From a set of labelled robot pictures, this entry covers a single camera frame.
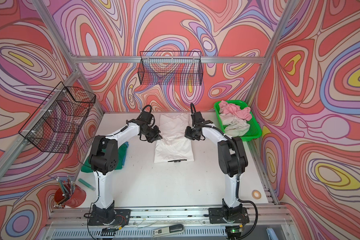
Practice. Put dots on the pink t shirt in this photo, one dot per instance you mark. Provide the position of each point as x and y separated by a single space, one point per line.
229 109

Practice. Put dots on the folded green t shirt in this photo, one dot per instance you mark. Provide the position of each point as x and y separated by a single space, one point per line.
122 151

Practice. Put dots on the left black wire basket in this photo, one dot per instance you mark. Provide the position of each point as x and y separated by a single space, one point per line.
60 123

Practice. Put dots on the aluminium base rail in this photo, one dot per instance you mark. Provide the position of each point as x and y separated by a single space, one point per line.
155 216

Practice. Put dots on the red pen cup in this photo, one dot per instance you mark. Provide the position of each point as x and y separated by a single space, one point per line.
68 194

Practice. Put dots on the green plastic basket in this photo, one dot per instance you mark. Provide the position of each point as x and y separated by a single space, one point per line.
255 131

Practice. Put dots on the back black wire basket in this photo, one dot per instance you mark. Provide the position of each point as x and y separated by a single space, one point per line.
170 68

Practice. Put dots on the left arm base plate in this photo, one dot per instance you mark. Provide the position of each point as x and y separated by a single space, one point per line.
119 217

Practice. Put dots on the tape roll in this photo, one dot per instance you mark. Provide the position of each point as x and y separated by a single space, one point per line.
257 195

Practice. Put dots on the green marker pen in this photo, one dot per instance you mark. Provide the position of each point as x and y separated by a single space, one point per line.
89 186

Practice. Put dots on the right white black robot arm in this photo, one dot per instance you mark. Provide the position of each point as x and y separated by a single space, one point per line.
232 159

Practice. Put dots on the grey black handheld device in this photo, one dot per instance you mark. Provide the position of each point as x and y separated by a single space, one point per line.
168 231

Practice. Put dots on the black wire basket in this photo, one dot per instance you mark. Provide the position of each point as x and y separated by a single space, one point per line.
60 123
170 68

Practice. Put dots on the white patterned t shirt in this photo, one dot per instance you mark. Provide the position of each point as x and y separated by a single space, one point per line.
234 126

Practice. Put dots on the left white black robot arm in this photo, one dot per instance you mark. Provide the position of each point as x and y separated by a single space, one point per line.
103 159

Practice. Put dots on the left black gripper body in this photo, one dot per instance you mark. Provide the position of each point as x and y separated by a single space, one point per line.
153 134

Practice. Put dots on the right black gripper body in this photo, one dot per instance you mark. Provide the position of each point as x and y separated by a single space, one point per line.
192 133

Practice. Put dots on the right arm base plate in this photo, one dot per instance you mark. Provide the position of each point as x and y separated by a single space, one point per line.
224 215

